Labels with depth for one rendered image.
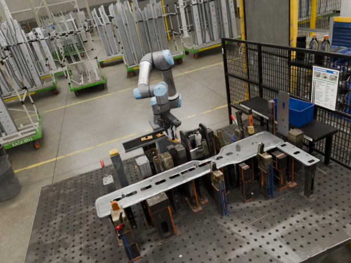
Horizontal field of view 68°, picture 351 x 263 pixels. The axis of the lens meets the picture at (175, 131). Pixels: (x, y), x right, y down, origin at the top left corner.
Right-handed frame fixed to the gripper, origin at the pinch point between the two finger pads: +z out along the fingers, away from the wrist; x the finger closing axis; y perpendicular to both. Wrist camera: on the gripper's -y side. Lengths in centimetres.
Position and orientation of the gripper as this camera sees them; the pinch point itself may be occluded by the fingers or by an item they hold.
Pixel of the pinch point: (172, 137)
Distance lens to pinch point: 171.6
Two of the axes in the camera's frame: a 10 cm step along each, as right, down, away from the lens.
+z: 1.9, 8.6, 4.7
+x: -7.0, 4.5, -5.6
